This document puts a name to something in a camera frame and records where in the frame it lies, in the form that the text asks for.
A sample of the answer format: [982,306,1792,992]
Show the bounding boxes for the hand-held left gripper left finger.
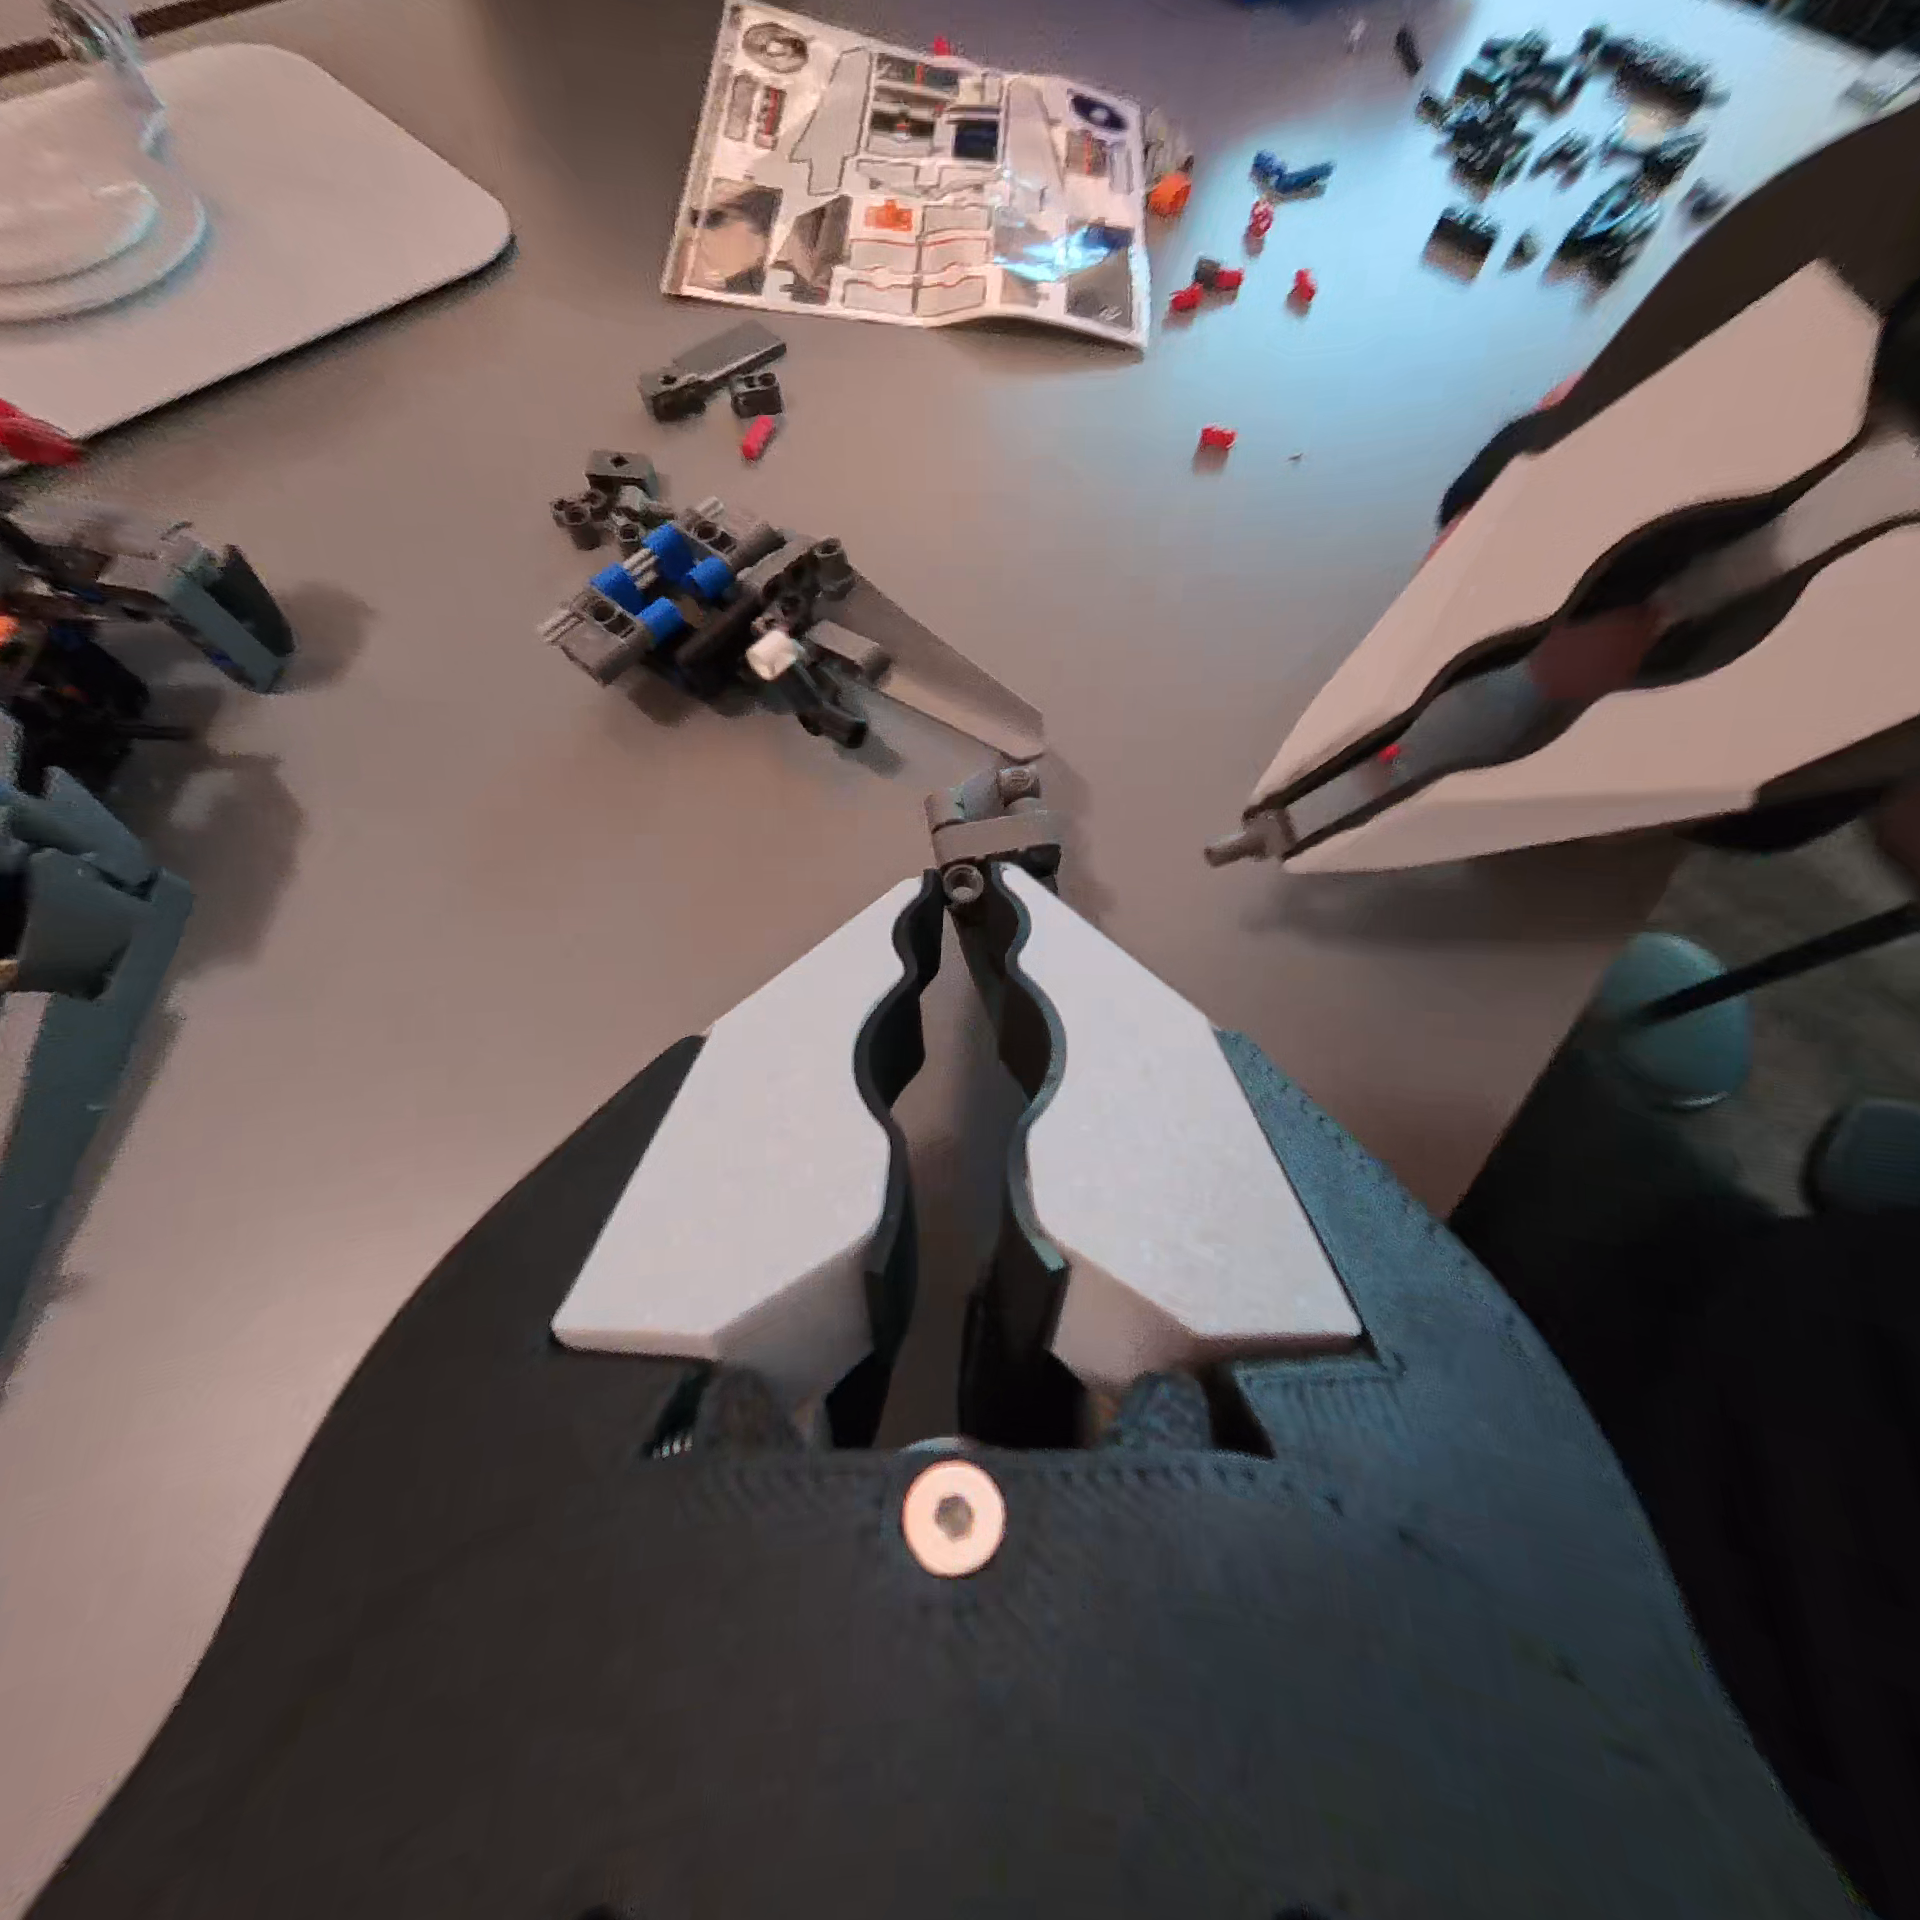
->
[549,882,944,1430]

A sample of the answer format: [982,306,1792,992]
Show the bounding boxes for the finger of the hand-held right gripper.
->
[1244,259,1884,825]
[1283,516,1920,881]

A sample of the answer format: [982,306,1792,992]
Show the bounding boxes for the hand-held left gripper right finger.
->
[986,864,1369,1387]

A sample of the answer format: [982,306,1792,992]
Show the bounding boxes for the dark grey lego wing assembly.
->
[884,763,1065,1443]

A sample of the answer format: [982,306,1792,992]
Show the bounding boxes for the pile of black lego pieces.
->
[1395,19,1731,290]

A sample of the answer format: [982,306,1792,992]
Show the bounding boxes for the grey lego wing blue pins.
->
[537,498,1049,763]

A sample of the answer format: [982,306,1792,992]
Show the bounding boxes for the partly built lego car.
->
[0,392,300,1361]

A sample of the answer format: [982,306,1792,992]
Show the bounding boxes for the lego sticker sheet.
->
[661,0,1155,352]

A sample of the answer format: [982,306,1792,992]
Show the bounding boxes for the person's right hand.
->
[1530,604,1675,708]

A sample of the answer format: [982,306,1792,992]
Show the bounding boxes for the person's dark clothing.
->
[1447,1034,1920,1920]

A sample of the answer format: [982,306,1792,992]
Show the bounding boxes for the black cable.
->
[1629,909,1920,1029]

